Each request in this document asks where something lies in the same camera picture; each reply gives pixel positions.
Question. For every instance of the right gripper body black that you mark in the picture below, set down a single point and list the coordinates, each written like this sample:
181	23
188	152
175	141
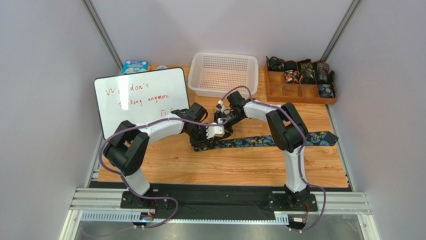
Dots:
225	119

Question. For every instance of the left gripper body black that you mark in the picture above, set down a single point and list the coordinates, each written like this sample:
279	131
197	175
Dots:
201	137

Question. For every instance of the white plastic perforated basket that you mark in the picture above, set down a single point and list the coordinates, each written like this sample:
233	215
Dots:
214	74

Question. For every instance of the dark blue floral necktie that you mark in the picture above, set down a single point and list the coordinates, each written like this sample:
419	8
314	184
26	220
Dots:
318	138

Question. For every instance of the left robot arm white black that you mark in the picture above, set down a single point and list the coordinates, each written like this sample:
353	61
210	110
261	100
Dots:
127	147

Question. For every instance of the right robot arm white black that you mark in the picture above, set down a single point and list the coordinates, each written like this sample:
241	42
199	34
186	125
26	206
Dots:
289	134

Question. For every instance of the wooden compartment tray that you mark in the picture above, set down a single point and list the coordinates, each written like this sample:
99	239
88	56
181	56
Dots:
279	91

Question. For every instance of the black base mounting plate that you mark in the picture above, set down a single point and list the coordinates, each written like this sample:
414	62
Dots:
215	202

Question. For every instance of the whiteboard with red writing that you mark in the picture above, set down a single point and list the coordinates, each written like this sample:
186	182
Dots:
139	97

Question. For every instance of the rolled dark tie far left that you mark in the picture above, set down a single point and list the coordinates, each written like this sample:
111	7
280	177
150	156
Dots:
275	64

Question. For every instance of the small white round object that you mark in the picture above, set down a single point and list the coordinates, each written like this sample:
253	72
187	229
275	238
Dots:
162	67

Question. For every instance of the rolled red floral tie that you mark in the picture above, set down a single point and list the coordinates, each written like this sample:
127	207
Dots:
291	73

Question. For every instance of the rolled green dark tie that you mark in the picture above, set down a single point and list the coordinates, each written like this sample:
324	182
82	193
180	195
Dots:
306	72

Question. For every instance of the blue printed box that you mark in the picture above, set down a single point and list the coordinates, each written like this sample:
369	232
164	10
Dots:
134	66

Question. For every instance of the rolled blue floral tie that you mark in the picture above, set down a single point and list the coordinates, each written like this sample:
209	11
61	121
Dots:
326	91

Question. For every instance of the rolled grey dark tie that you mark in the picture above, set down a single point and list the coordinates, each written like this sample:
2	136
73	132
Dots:
321	69

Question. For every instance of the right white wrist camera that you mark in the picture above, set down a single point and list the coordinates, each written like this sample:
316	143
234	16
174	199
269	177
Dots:
221	108

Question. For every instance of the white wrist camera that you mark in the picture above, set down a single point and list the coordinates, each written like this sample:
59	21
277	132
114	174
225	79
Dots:
215	130
221	108

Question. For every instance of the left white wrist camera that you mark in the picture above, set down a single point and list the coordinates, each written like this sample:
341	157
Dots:
215	130

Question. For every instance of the aluminium rail frame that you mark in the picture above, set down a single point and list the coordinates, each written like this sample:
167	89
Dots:
103	204

